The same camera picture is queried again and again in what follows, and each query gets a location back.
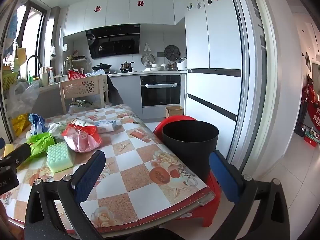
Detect black waste bin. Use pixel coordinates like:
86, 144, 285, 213
162, 120, 219, 183

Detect checkered printed tablecloth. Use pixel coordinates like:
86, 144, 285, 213
0, 104, 216, 235

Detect green plastic bag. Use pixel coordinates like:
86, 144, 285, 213
17, 132, 57, 165

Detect white sliding door frame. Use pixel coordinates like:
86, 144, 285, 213
225, 0, 278, 170

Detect beige plastic rack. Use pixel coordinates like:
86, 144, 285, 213
59, 74, 109, 114

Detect cardboard box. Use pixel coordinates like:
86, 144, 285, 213
165, 106, 185, 119

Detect round metal steamer rack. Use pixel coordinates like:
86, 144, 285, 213
141, 54, 155, 67

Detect gold foil bag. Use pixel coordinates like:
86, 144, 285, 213
11, 114, 30, 133

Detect yellow hanging cloth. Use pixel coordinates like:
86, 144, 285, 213
15, 47, 27, 65

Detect black kitchen faucet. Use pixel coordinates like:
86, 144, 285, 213
26, 55, 43, 80

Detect white wall cabinets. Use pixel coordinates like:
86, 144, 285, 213
64, 0, 185, 37

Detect clear plastic bag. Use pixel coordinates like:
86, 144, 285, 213
6, 80, 40, 119

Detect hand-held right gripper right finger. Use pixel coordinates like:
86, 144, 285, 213
209, 150, 298, 240

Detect black wok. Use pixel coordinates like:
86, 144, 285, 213
91, 63, 112, 71

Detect red plastic basket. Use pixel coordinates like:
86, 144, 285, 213
67, 70, 87, 80

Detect green sponge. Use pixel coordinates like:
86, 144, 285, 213
46, 141, 74, 173

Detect yellow-green plastic basket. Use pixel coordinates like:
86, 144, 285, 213
2, 72, 19, 92

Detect black range hood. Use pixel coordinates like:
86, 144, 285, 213
85, 24, 141, 60

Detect round dark grid plate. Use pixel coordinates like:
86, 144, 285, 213
164, 44, 180, 61

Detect white utensil holder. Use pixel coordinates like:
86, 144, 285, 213
40, 66, 49, 87

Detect pink red plastic bag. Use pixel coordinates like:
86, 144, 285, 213
62, 124, 102, 153

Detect white oven handle cover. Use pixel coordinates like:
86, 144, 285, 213
145, 82, 180, 88

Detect white rice cooker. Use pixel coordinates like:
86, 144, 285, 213
176, 57, 187, 71

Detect dark hanging cloth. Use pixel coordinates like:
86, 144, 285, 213
107, 75, 124, 105

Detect blue white box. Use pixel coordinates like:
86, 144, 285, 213
94, 119, 117, 133

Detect white spice rack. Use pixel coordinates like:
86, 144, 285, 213
71, 55, 88, 73

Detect green leafy vegetables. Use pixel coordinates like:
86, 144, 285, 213
70, 100, 94, 109

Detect printed paper cup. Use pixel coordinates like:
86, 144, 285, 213
70, 118, 93, 128

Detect red wall decoration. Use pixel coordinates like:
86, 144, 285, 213
301, 75, 320, 145

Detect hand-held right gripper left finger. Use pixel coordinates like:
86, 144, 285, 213
25, 150, 107, 240

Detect blue white plastic bag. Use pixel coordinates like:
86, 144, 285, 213
28, 113, 48, 135

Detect white refrigerator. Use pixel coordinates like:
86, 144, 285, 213
184, 0, 243, 155

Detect black built-in oven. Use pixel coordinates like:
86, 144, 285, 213
140, 74, 181, 107

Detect red plastic stool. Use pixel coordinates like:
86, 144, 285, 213
153, 115, 223, 228

